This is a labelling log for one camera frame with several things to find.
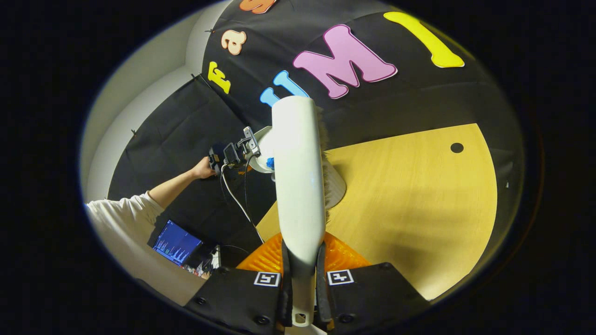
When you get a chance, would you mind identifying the computer screen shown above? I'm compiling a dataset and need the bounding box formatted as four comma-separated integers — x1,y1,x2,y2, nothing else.
151,219,204,267

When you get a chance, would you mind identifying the white cable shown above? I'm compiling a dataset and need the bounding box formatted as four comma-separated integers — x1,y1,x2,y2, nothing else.
220,163,265,244

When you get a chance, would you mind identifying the black backdrop cloth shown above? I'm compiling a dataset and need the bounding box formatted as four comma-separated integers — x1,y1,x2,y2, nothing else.
107,0,526,269

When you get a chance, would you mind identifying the white shirt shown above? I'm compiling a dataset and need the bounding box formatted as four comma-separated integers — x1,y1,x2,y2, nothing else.
86,191,211,306

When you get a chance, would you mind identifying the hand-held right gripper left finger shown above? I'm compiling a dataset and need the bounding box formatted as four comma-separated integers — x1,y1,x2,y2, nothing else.
184,232,294,334

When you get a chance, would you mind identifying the small grey broom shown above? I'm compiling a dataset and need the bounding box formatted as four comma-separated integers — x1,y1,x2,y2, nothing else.
271,95,332,328

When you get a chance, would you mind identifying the wooden desktop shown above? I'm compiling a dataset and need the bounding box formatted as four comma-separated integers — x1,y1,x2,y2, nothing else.
256,123,498,301

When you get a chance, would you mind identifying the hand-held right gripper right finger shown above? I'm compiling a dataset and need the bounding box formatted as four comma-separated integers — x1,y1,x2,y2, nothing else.
317,232,432,333

